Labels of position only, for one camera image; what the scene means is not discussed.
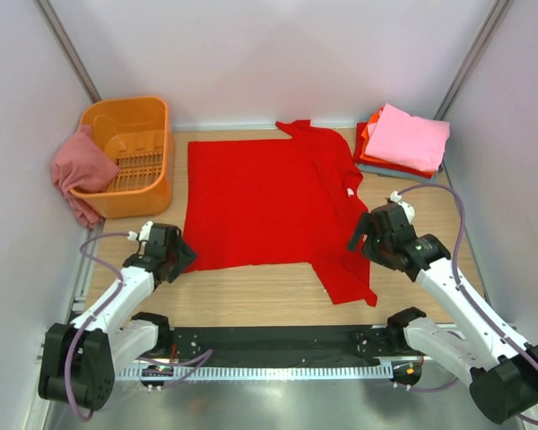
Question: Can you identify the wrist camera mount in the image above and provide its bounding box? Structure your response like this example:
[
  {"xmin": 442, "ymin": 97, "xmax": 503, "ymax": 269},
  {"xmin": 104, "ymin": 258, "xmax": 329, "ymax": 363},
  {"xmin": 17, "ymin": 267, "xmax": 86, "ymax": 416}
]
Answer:
[
  {"xmin": 388, "ymin": 191, "xmax": 415, "ymax": 224},
  {"xmin": 126, "ymin": 221, "xmax": 154, "ymax": 245}
]

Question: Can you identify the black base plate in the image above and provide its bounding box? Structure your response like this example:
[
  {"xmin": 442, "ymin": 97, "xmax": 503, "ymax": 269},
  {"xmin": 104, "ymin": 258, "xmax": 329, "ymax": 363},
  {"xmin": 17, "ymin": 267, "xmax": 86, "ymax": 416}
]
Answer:
[{"xmin": 170, "ymin": 325, "xmax": 420, "ymax": 368}]

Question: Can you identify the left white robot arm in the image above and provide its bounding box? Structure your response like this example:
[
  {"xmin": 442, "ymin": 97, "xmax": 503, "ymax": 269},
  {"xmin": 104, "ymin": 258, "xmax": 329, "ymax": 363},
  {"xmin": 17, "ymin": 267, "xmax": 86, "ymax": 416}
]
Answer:
[{"xmin": 38, "ymin": 221, "xmax": 197, "ymax": 422}]

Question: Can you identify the folded red t shirt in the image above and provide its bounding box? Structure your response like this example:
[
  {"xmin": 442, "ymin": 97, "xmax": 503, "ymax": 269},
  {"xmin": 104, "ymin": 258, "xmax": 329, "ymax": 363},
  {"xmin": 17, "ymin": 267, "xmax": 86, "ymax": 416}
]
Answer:
[{"xmin": 352, "ymin": 122, "xmax": 437, "ymax": 177}]

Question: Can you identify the white slotted cable duct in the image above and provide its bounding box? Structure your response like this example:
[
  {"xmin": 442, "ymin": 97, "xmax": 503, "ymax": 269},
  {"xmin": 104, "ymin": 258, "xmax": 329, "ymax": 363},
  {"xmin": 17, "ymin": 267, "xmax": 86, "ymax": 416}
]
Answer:
[{"xmin": 116, "ymin": 362, "xmax": 394, "ymax": 383}]

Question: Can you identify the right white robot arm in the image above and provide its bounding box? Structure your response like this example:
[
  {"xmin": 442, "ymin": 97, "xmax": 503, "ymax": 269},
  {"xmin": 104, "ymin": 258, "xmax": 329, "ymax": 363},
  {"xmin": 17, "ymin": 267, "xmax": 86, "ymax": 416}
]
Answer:
[{"xmin": 348, "ymin": 202, "xmax": 538, "ymax": 424}]

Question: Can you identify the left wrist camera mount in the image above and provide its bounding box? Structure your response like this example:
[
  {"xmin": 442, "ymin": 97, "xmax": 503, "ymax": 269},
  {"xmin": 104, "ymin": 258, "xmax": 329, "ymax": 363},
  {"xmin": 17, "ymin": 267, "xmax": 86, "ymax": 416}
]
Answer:
[{"xmin": 126, "ymin": 221, "xmax": 154, "ymax": 245}]

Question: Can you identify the orange plastic basket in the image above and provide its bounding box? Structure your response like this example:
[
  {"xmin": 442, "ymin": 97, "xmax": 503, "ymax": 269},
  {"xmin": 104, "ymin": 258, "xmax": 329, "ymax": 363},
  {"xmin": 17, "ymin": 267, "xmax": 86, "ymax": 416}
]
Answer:
[{"xmin": 71, "ymin": 96, "xmax": 175, "ymax": 219}]

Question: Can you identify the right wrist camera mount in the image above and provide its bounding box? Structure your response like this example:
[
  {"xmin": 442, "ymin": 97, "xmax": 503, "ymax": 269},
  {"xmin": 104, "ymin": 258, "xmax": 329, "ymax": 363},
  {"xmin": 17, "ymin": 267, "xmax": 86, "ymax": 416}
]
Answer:
[{"xmin": 388, "ymin": 191, "xmax": 415, "ymax": 224}]

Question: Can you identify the dusty pink t shirt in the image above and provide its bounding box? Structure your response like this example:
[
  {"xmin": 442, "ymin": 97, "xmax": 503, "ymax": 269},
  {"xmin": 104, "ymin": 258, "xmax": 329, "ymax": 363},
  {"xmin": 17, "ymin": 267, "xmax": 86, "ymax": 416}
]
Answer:
[{"xmin": 50, "ymin": 125, "xmax": 119, "ymax": 228}]

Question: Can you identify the red t shirt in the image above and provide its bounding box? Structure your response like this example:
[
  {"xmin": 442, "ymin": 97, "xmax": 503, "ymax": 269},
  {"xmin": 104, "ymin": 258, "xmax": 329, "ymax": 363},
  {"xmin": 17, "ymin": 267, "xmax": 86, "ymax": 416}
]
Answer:
[
  {"xmin": 352, "ymin": 122, "xmax": 437, "ymax": 177},
  {"xmin": 183, "ymin": 120, "xmax": 377, "ymax": 306}
]

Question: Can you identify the folded pink t shirt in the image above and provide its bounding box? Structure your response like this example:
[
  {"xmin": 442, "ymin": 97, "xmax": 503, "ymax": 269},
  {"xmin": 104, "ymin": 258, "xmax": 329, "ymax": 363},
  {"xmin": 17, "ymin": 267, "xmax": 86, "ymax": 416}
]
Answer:
[{"xmin": 360, "ymin": 103, "xmax": 450, "ymax": 172}]

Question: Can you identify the folded grey t shirt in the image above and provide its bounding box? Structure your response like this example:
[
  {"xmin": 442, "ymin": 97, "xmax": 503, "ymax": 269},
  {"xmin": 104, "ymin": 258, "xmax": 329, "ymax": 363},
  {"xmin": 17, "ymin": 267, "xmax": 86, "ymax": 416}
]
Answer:
[{"xmin": 356, "ymin": 164, "xmax": 438, "ymax": 184}]

